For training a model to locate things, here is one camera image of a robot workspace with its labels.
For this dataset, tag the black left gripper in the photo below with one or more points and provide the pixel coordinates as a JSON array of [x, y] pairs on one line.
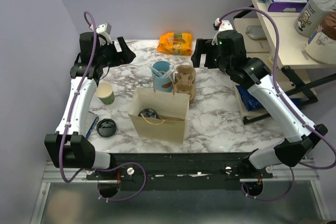
[[126, 56]]

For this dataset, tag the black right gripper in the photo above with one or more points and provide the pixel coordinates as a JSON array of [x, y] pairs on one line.
[[203, 46]]

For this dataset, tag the green paper cup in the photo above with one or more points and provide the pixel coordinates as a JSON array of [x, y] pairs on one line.
[[104, 93]]

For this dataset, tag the black plastic cup lid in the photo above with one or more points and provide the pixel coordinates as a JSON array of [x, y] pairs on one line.
[[148, 113]]

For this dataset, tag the beige paper bag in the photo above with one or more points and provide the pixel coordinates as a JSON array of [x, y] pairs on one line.
[[169, 104]]

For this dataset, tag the single brown pulp cup carrier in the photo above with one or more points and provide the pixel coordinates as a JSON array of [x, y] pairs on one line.
[[166, 118]]

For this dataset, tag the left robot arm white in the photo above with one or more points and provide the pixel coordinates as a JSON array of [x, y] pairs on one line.
[[68, 146]]

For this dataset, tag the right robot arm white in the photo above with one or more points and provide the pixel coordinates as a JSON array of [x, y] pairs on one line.
[[301, 134]]

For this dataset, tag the razor blister pack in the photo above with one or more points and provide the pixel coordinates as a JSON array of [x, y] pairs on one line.
[[91, 121]]

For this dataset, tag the orange snack bag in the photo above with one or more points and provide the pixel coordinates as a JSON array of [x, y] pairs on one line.
[[176, 44]]

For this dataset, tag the brown pulp cup carrier stack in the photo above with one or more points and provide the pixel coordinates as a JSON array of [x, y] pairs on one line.
[[184, 81]]

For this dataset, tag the blue straw holder cup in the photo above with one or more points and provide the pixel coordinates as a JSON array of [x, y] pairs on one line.
[[162, 76]]

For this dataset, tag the grey computer mouse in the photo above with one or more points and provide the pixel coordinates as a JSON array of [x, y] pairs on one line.
[[255, 32]]

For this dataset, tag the blue snack bag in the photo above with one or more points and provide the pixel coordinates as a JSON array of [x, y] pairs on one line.
[[249, 101]]

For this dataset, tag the purple tissue box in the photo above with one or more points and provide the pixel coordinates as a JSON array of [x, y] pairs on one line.
[[294, 6]]

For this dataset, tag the cartoon paper roll brown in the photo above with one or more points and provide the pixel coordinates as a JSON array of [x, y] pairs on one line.
[[321, 44]]

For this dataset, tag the cartoon paper roll grey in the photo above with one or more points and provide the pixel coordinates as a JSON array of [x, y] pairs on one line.
[[312, 15]]

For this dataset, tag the beige shelf rack black frame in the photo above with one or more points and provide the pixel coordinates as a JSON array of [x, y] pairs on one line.
[[293, 62]]

